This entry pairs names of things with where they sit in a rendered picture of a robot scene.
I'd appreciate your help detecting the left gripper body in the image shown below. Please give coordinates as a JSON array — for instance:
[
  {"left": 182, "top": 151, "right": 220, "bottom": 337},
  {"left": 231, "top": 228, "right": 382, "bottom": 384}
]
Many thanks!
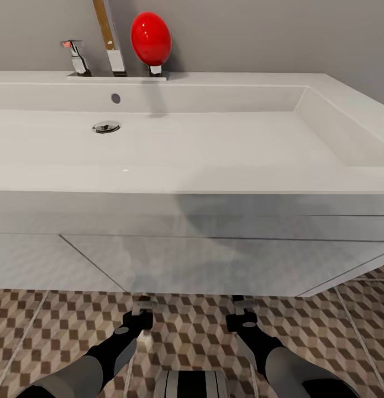
[{"left": 123, "top": 311, "right": 153, "bottom": 333}]

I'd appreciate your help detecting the robot trunk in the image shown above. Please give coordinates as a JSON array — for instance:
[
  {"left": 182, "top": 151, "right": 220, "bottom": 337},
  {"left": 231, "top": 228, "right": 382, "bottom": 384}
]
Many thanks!
[{"left": 153, "top": 370, "right": 230, "bottom": 398}]

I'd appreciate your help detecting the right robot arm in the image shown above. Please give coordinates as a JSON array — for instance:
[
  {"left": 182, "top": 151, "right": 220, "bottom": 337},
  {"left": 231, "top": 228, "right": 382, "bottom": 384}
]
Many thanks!
[{"left": 226, "top": 299, "right": 360, "bottom": 398}]

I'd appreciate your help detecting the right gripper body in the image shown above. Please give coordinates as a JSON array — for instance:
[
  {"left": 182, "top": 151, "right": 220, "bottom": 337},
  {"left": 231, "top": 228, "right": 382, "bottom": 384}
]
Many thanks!
[{"left": 226, "top": 311, "right": 257, "bottom": 332}]

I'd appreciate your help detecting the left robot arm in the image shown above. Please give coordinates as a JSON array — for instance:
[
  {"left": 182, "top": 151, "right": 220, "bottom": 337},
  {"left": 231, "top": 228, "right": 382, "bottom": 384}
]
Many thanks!
[{"left": 14, "top": 301, "right": 159, "bottom": 398}]

